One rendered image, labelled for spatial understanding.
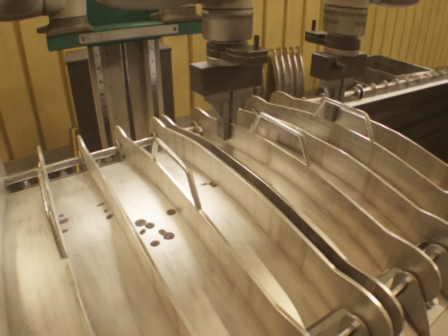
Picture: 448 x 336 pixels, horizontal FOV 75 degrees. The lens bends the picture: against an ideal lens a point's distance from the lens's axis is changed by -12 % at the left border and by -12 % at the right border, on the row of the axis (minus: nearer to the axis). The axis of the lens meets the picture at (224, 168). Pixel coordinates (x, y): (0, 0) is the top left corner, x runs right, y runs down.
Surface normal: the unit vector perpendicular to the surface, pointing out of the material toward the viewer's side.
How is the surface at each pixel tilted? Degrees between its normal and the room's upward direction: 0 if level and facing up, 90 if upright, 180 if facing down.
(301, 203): 6
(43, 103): 90
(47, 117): 90
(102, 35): 90
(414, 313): 90
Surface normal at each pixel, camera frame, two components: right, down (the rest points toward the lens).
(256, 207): -0.85, 0.27
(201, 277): 0.08, -0.78
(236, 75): 0.54, 0.43
